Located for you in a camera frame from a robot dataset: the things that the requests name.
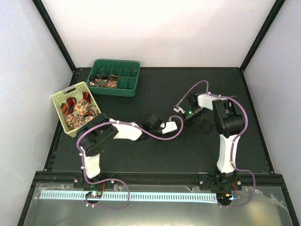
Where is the black necktie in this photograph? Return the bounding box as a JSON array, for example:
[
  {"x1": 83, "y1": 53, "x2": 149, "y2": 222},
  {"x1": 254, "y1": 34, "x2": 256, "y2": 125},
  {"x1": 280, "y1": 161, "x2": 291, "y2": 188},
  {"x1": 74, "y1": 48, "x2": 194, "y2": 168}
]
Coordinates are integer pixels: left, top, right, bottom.
[{"x1": 185, "y1": 120, "x2": 214, "y2": 133}]

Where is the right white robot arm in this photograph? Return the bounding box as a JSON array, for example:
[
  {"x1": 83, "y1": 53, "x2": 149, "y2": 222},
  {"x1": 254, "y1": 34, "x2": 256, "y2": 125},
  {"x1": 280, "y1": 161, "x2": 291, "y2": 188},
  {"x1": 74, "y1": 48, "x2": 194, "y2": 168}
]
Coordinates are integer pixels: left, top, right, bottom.
[{"x1": 182, "y1": 93, "x2": 247, "y2": 190}]

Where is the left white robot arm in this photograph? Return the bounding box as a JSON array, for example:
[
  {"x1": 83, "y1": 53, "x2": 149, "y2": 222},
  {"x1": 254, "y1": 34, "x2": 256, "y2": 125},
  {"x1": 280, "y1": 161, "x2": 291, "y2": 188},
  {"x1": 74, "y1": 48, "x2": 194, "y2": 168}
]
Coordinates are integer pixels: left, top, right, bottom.
[{"x1": 76, "y1": 113, "x2": 184, "y2": 188}]

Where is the green compartment tray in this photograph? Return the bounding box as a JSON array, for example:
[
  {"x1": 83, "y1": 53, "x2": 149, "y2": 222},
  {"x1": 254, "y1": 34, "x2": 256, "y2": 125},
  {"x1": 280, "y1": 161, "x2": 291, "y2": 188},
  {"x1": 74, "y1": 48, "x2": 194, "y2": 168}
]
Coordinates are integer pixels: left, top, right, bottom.
[{"x1": 86, "y1": 59, "x2": 140, "y2": 97}]

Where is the brown patterned rolled tie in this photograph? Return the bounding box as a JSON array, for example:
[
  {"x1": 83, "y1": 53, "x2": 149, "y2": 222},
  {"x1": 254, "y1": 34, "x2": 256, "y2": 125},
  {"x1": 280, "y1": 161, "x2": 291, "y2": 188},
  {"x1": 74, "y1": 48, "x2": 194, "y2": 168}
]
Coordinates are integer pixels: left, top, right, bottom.
[{"x1": 106, "y1": 74, "x2": 119, "y2": 89}]

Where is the green floral patterned tie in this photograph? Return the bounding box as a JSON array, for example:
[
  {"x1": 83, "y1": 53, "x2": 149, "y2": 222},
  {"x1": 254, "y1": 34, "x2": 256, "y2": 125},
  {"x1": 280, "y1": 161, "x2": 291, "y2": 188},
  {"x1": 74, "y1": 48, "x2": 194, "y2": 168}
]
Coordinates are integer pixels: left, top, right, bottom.
[{"x1": 64, "y1": 104, "x2": 99, "y2": 130}]

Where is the dark patterned rolled tie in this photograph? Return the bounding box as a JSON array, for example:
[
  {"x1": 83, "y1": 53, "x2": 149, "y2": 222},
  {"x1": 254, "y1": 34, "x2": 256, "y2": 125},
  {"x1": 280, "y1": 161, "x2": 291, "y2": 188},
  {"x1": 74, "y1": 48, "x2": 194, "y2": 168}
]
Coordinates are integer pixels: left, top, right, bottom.
[{"x1": 88, "y1": 74, "x2": 109, "y2": 88}]

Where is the pale green perforated basket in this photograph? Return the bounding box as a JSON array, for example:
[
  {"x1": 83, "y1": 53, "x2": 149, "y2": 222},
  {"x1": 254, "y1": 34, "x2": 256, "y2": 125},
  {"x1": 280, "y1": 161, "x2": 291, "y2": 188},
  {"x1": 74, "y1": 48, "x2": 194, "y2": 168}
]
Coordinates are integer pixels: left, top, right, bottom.
[{"x1": 52, "y1": 82, "x2": 101, "y2": 137}]

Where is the orange black striped tie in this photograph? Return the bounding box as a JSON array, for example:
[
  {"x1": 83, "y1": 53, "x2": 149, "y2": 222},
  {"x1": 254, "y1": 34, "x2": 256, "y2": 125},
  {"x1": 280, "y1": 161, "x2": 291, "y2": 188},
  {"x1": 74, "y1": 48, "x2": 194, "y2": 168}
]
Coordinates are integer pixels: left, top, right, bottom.
[{"x1": 60, "y1": 92, "x2": 91, "y2": 116}]

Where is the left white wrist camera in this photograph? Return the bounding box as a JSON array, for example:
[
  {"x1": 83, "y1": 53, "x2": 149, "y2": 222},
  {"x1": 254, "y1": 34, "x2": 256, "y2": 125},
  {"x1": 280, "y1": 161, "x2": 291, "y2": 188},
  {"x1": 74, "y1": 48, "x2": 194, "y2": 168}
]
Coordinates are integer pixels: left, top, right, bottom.
[{"x1": 160, "y1": 121, "x2": 178, "y2": 134}]

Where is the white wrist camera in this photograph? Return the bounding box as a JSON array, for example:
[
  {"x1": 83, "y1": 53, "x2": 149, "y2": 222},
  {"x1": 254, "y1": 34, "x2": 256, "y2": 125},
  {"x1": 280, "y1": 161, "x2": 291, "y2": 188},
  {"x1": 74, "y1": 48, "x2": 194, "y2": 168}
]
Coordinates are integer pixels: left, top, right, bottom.
[
  {"x1": 173, "y1": 105, "x2": 185, "y2": 114},
  {"x1": 160, "y1": 121, "x2": 178, "y2": 134}
]

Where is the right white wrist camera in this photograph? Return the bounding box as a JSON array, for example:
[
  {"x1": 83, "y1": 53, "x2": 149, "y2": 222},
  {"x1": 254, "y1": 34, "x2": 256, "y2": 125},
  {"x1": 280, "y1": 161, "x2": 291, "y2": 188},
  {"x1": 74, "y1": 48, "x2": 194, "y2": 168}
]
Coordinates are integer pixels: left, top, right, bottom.
[{"x1": 173, "y1": 105, "x2": 185, "y2": 114}]

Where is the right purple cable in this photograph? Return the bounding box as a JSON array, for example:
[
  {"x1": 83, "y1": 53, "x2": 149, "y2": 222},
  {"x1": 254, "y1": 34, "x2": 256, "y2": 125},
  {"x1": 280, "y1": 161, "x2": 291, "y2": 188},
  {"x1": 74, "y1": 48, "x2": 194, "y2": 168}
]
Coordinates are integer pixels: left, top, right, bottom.
[{"x1": 175, "y1": 80, "x2": 257, "y2": 209}]

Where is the purple cable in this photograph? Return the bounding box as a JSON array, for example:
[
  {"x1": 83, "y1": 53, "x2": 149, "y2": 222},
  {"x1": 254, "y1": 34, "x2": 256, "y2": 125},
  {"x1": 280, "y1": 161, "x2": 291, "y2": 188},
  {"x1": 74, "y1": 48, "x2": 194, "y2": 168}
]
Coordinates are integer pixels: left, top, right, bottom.
[
  {"x1": 77, "y1": 115, "x2": 184, "y2": 209},
  {"x1": 175, "y1": 80, "x2": 257, "y2": 209}
]

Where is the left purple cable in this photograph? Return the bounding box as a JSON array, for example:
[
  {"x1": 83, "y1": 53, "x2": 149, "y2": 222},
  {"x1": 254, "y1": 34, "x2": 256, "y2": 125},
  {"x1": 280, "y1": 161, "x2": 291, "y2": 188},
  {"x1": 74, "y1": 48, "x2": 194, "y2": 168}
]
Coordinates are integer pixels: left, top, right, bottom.
[{"x1": 77, "y1": 115, "x2": 184, "y2": 209}]

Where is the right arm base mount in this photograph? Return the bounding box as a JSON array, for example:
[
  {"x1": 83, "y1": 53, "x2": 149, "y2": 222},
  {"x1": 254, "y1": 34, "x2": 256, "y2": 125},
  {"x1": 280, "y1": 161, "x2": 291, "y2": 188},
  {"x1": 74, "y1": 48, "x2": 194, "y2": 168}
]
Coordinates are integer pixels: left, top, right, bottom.
[{"x1": 198, "y1": 172, "x2": 242, "y2": 208}]

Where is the black aluminium front rail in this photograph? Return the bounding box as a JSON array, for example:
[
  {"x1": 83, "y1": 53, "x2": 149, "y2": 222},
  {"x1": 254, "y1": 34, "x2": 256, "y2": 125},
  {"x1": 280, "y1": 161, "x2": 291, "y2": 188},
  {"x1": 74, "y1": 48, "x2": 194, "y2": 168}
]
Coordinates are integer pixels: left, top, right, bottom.
[{"x1": 35, "y1": 171, "x2": 284, "y2": 189}]

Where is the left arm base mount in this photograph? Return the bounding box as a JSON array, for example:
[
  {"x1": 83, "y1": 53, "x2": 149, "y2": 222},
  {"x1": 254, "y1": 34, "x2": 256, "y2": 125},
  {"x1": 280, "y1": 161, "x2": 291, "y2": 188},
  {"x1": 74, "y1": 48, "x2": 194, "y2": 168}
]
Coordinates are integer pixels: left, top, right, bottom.
[{"x1": 73, "y1": 172, "x2": 116, "y2": 204}]

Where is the white slotted cable duct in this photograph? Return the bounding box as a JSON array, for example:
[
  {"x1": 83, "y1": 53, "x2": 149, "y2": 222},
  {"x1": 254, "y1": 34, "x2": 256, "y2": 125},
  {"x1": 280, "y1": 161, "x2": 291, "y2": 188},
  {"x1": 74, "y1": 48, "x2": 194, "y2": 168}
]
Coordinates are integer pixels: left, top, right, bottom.
[{"x1": 39, "y1": 190, "x2": 217, "y2": 204}]

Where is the right black frame post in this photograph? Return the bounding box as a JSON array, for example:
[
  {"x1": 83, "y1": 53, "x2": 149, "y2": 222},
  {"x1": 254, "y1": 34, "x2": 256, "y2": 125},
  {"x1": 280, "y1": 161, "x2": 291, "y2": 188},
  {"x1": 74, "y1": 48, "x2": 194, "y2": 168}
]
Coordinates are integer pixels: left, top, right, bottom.
[{"x1": 240, "y1": 0, "x2": 286, "y2": 72}]

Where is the black frame post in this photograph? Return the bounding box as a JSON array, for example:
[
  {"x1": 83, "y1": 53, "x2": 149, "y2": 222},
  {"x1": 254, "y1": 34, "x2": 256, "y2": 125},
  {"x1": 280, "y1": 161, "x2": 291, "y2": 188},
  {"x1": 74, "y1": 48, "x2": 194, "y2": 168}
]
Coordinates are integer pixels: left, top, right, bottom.
[
  {"x1": 32, "y1": 0, "x2": 77, "y2": 72},
  {"x1": 240, "y1": 0, "x2": 286, "y2": 72}
]

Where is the left black frame post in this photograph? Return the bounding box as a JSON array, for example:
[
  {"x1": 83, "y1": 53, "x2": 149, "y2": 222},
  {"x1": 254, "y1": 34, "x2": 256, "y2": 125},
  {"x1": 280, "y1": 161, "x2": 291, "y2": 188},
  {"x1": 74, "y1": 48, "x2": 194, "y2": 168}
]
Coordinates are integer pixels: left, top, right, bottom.
[{"x1": 32, "y1": 0, "x2": 77, "y2": 72}]

